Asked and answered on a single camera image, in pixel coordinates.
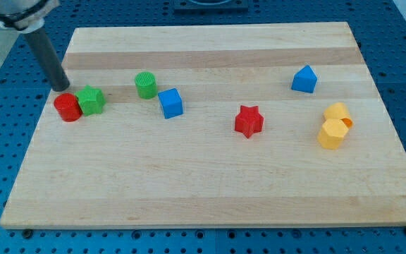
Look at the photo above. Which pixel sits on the green cylinder block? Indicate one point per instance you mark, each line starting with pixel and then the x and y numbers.
pixel 145 82

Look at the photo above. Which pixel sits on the red cylinder block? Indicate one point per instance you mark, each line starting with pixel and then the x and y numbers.
pixel 68 107

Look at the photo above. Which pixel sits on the red star block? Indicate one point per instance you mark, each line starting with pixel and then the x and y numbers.
pixel 249 121

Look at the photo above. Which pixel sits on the light wooden board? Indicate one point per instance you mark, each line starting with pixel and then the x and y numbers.
pixel 130 168

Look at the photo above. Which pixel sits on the green star block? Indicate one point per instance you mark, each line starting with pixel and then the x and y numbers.
pixel 91 100

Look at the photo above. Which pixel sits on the blue cube block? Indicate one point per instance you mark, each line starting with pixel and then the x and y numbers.
pixel 171 103

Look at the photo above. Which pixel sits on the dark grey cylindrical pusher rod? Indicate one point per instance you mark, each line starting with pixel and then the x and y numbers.
pixel 46 56

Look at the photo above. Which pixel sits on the yellow hexagon block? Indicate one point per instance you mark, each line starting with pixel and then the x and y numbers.
pixel 332 134

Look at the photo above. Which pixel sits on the yellow heart block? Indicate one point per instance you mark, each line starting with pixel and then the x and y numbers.
pixel 340 111

